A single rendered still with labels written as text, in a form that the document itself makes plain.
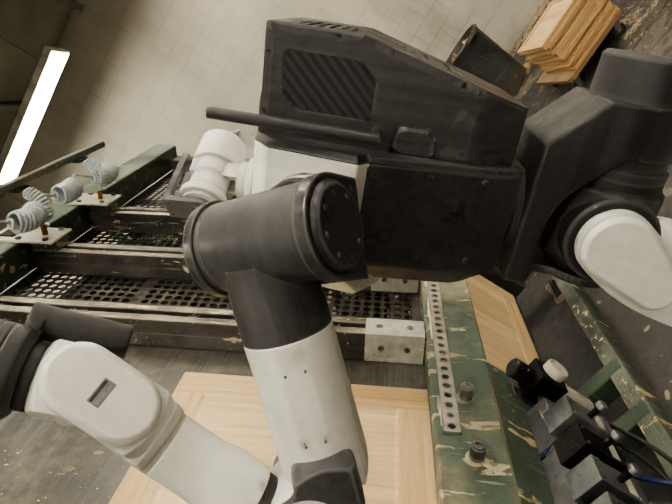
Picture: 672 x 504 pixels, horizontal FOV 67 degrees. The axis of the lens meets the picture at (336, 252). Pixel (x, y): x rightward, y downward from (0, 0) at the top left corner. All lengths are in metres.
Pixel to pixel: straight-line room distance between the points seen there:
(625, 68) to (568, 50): 3.12
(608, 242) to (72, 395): 0.57
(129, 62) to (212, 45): 0.95
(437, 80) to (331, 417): 0.35
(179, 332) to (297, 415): 0.72
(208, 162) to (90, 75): 5.97
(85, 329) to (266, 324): 0.19
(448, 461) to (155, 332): 0.68
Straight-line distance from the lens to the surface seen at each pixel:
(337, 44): 0.56
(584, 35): 3.85
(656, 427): 1.65
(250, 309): 0.47
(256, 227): 0.44
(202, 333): 1.16
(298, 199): 0.42
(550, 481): 0.93
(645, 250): 0.68
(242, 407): 1.01
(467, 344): 1.12
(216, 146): 0.72
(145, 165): 2.29
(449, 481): 0.85
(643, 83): 0.66
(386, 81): 0.56
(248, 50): 6.12
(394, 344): 1.10
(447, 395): 0.98
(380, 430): 0.95
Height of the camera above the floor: 1.31
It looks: 8 degrees down
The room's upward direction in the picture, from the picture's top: 59 degrees counter-clockwise
